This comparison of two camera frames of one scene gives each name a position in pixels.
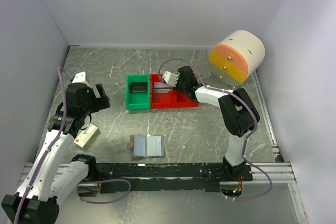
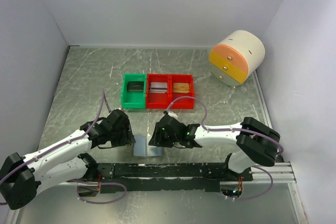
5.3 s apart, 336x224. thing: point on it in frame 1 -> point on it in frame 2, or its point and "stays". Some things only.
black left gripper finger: x=102 y=103 -> x=131 y=139
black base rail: x=126 y=178 stays
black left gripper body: x=90 y=106 -> x=119 y=137
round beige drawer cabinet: x=236 y=56 stays
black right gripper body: x=180 y=86 -> x=167 y=140
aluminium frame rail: x=281 y=172 stays
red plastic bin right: x=182 y=98 stays
